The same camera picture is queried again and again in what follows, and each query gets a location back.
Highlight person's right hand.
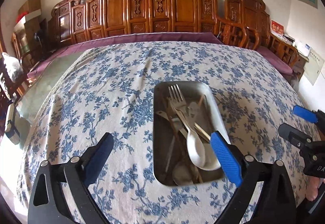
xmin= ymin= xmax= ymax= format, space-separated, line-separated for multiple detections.
xmin=306 ymin=177 xmax=321 ymax=201

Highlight wooden side table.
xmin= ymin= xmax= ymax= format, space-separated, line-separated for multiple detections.
xmin=292 ymin=53 xmax=309 ymax=81

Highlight purple armchair cushion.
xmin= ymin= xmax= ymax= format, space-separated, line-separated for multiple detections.
xmin=257 ymin=46 xmax=293 ymax=75

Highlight white ceramic spoon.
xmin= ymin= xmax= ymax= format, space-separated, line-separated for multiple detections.
xmin=198 ymin=143 xmax=221 ymax=171

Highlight red calendar card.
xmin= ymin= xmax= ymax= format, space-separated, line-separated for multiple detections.
xmin=270 ymin=19 xmax=284 ymax=37

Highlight wooden chopstick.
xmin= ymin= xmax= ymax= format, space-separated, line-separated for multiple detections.
xmin=194 ymin=95 xmax=210 ymax=142

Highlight silver metal spoon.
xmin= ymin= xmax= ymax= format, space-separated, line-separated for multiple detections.
xmin=176 ymin=110 xmax=206 ymax=167

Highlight small metal spoon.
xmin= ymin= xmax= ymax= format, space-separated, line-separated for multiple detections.
xmin=172 ymin=161 xmax=193 ymax=186

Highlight carved wooden armchair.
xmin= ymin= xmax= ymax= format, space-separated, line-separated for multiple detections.
xmin=217 ymin=0 xmax=299 ymax=67

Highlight metal rectangular tray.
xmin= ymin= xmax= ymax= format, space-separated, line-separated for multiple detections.
xmin=153 ymin=81 xmax=229 ymax=187

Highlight silver fork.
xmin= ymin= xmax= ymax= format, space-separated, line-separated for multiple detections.
xmin=168 ymin=84 xmax=190 ymax=130

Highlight blue floral tablecloth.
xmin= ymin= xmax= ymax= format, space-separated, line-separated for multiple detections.
xmin=16 ymin=42 xmax=320 ymax=223

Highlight white plastic bag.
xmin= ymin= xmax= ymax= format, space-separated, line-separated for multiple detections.
xmin=2 ymin=52 xmax=24 ymax=82

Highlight purple sofa cushion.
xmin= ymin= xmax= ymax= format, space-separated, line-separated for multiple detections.
xmin=27 ymin=32 xmax=223 ymax=78

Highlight stacked cardboard boxes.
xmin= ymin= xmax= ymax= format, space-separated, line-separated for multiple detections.
xmin=13 ymin=0 xmax=42 ymax=57

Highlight carved wooden sofa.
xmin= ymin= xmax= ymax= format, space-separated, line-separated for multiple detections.
xmin=48 ymin=0 xmax=218 ymax=46

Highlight white wall panel box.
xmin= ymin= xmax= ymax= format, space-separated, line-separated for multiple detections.
xmin=304 ymin=48 xmax=324 ymax=85

